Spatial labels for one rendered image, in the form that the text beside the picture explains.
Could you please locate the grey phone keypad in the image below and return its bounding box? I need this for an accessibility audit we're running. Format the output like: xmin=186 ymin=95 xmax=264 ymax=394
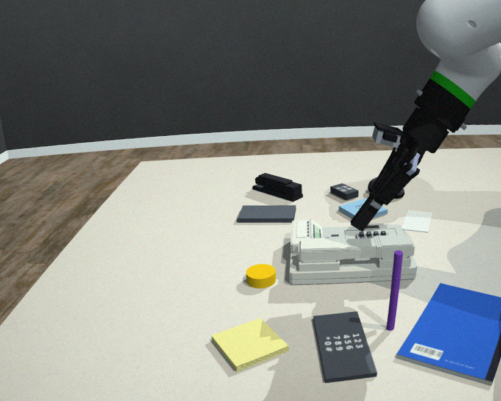
xmin=313 ymin=311 xmax=377 ymax=383

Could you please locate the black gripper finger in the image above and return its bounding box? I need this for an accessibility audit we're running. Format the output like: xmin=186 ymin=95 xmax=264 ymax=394
xmin=350 ymin=144 xmax=405 ymax=222
xmin=351 ymin=146 xmax=420 ymax=231

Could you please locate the purple cylinder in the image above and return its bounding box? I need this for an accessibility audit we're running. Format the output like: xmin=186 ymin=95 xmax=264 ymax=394
xmin=386 ymin=250 xmax=403 ymax=331

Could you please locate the dark grey computer mouse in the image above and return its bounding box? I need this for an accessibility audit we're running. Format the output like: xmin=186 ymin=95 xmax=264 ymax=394
xmin=368 ymin=177 xmax=405 ymax=198

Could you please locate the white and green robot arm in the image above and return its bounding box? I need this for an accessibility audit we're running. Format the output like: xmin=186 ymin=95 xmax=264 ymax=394
xmin=372 ymin=0 xmax=501 ymax=148

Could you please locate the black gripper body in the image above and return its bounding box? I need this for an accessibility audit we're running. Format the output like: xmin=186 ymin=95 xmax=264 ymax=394
xmin=398 ymin=107 xmax=449 ymax=168

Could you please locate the white rectangular sheet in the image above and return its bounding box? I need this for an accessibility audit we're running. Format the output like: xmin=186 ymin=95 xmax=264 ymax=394
xmin=402 ymin=210 xmax=433 ymax=233

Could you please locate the blue notebook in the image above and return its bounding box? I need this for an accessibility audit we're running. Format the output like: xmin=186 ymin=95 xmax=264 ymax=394
xmin=396 ymin=283 xmax=501 ymax=386

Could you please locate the pale yellow sticky note pad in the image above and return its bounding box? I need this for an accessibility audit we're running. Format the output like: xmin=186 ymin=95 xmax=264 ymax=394
xmin=211 ymin=318 xmax=289 ymax=372

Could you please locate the yellow short cylinder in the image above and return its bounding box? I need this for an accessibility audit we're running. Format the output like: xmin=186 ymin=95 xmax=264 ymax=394
xmin=246 ymin=264 xmax=276 ymax=289

